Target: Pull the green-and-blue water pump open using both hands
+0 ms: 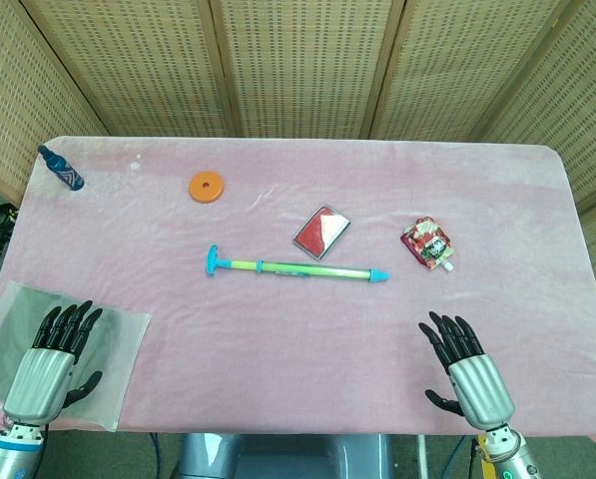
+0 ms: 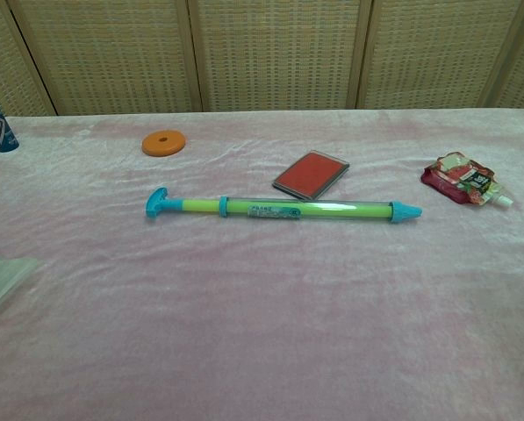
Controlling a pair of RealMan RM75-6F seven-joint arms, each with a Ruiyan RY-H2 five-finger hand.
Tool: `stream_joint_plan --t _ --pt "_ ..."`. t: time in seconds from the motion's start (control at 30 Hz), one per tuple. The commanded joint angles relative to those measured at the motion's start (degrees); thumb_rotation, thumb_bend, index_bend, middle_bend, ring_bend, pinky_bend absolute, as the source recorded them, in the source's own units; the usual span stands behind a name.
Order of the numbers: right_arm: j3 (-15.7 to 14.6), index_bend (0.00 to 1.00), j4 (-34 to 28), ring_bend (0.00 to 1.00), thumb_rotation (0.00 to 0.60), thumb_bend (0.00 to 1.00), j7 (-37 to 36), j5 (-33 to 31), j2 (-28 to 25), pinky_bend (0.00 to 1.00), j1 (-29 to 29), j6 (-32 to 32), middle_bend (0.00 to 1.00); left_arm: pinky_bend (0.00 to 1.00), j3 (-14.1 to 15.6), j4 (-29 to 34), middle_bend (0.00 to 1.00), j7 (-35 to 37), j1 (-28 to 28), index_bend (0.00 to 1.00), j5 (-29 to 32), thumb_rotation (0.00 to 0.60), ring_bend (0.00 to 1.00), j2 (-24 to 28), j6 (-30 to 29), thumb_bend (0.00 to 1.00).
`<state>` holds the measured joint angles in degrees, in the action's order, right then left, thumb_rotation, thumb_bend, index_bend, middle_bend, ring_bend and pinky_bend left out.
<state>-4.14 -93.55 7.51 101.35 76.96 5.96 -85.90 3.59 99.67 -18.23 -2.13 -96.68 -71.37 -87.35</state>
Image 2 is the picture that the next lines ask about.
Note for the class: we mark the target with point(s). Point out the pink fuzzy tablecloth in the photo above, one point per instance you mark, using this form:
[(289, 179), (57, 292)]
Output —
[(244, 329)]

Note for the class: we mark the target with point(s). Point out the orange disc with hole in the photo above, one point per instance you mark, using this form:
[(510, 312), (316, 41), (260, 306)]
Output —
[(174, 147)]

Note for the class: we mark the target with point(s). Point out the blue patterned spray bottle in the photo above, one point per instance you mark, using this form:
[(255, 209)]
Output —
[(0, 131)]

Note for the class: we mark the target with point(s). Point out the woven wooden folding screen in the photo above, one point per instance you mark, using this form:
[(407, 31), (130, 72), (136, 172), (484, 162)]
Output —
[(279, 52)]

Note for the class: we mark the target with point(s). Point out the green and blue water pump toy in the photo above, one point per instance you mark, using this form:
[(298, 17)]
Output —
[(266, 210)]

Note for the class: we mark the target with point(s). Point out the red ink pad case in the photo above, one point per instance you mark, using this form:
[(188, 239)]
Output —
[(310, 175)]

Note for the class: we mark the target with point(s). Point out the red spouted drink pouch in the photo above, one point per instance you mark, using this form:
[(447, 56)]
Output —
[(454, 180)]

